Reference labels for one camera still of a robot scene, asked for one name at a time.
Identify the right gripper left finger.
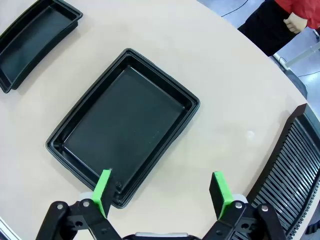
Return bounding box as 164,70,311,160
36,169,121,240

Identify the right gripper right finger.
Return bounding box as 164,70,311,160
203,171,287,240

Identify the black ESD tray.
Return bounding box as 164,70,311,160
0,0,84,95
45,47,201,210

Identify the person's right forearm red sleeve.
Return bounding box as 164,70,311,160
305,11,320,30

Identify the person's right hand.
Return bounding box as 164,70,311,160
283,13,309,35

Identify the black slotted board rack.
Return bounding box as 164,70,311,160
246,102,320,240

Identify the person in red jacket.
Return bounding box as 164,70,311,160
237,0,320,57

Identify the thin black hanging cable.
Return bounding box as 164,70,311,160
221,0,248,18

